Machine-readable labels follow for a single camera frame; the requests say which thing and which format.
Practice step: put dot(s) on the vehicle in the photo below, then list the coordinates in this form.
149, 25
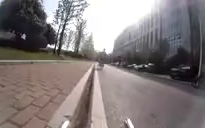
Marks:
101, 63

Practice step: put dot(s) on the low hedge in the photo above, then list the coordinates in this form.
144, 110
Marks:
73, 54

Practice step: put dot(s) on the grey concrete kerb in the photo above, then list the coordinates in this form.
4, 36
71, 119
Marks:
98, 100

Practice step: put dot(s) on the row of parked cars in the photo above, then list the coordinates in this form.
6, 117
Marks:
140, 67

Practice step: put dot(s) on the grey asphalt road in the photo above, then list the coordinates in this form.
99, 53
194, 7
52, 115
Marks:
140, 96

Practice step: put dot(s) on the thin tall tree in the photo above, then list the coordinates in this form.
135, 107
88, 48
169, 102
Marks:
64, 23

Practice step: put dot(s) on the robot's own part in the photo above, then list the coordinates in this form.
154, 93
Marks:
129, 123
65, 124

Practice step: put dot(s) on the long grey building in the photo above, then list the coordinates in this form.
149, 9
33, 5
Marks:
163, 33

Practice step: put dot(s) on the red brick path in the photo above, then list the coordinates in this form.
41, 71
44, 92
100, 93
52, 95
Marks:
23, 90

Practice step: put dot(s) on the grass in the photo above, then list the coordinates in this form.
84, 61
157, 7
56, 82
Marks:
16, 54

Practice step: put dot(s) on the large dark tree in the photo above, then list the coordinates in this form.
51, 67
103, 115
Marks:
23, 23

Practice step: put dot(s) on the pole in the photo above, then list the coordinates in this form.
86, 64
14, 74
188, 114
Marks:
200, 50

